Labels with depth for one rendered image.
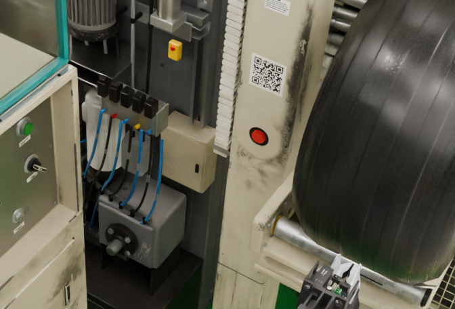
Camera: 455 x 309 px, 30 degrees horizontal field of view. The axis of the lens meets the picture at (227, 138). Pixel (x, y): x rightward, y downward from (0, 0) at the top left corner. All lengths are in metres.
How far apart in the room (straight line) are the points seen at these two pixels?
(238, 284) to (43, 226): 0.55
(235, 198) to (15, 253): 0.50
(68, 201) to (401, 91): 0.76
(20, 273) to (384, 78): 0.80
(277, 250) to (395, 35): 0.59
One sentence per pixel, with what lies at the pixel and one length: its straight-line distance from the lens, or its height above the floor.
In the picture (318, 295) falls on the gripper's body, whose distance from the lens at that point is 1.28.
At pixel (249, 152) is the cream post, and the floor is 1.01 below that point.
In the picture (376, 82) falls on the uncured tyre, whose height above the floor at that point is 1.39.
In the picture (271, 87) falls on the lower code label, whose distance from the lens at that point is 1.66.
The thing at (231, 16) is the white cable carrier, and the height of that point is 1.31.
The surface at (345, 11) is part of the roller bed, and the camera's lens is 2.00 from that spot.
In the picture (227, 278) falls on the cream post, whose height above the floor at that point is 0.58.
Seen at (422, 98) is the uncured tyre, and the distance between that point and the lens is 1.38.
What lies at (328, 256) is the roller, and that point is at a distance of 1.75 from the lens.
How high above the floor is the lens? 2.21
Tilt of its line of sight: 41 degrees down
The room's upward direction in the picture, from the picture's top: 6 degrees clockwise
